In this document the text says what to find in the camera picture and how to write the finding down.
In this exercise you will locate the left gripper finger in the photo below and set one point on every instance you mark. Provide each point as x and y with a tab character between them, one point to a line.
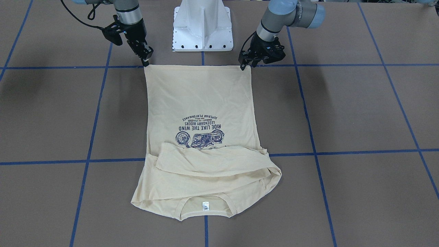
253	60
243	60

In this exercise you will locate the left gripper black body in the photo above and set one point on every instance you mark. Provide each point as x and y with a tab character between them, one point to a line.
256	46

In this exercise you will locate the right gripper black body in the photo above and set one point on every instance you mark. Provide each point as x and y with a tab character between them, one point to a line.
134	33

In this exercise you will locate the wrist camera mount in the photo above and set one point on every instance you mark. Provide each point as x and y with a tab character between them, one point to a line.
112	33
273	53

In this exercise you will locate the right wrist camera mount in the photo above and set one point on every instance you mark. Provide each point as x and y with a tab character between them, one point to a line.
112	33

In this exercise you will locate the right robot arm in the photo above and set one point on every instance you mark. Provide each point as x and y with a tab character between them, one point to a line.
127	20

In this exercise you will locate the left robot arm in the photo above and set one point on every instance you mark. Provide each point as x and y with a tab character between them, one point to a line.
290	13

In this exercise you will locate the cream long-sleeve printed shirt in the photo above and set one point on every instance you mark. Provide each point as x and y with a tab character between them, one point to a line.
204	156

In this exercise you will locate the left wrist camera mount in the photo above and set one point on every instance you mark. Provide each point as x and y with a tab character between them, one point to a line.
273	53

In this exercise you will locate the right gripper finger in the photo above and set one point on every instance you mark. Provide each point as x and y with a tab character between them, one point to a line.
138	49
145	54

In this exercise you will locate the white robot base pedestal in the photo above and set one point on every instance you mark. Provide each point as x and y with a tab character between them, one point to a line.
202	25

